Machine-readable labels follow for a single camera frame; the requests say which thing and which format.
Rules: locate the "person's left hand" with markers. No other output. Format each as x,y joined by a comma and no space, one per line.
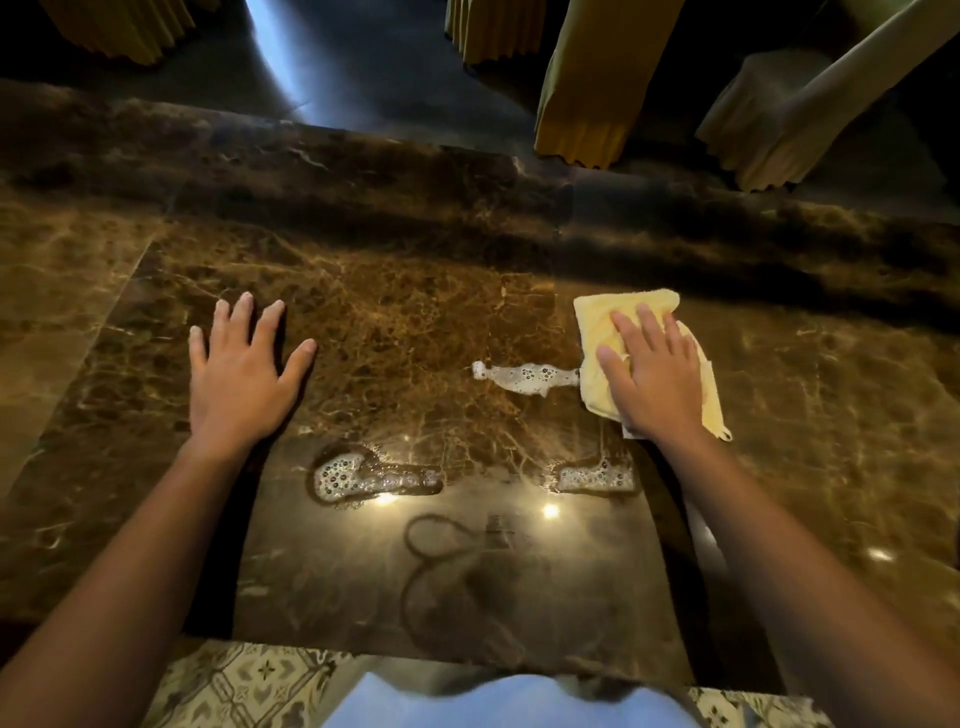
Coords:
236,386

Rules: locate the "person's right hand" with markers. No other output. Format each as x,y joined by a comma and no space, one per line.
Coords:
660,390

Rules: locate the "person's right little finger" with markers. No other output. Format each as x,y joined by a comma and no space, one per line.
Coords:
691,345

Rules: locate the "person's left middle finger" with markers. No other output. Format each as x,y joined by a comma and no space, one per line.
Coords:
241,321

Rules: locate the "person's left thumb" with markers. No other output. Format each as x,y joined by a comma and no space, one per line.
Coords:
298,364

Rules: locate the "person's left little finger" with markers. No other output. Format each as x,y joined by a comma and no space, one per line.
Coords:
198,348

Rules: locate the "person's right thumb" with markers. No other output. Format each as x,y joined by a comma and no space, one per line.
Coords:
613,371

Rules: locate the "person's right middle finger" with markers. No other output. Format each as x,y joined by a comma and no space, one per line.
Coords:
652,328

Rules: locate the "yellow cleaning cloth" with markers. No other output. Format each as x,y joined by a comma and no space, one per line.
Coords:
600,322

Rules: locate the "person's left forearm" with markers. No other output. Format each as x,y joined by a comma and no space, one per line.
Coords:
112,600

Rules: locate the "person's right forearm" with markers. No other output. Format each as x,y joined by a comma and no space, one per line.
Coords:
810,592

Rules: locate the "white soap foam patch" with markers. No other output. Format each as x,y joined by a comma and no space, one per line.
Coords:
600,477
529,376
345,474

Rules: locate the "gold pleated chair cover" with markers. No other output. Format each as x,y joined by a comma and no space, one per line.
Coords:
127,26
495,26
592,90

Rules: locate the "beige pleated chair cover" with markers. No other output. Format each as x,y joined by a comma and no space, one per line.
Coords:
795,112

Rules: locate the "light blue shirt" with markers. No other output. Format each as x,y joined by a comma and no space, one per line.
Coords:
510,705

